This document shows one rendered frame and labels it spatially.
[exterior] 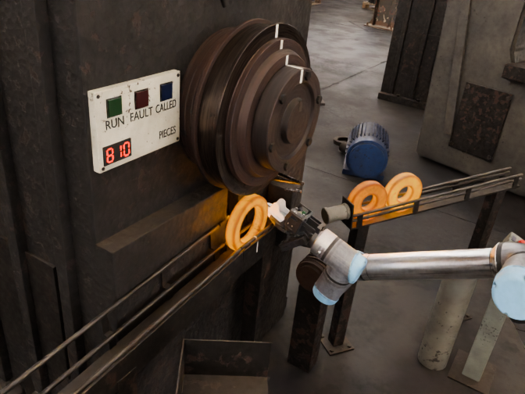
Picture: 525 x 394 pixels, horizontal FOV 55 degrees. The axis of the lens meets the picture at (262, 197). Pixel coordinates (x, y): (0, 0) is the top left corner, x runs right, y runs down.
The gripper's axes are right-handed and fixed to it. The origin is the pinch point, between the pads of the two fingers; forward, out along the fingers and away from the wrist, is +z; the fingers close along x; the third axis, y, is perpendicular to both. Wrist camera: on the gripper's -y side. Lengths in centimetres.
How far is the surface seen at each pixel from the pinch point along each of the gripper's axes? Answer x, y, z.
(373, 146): -187, -51, 13
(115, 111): 55, 40, 21
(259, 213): 6.6, 1.5, -1.3
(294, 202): -9.4, 1.4, -5.4
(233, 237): 21.7, 0.8, -2.2
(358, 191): -30.1, 7.0, -18.8
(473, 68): -258, 6, -7
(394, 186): -43, 10, -27
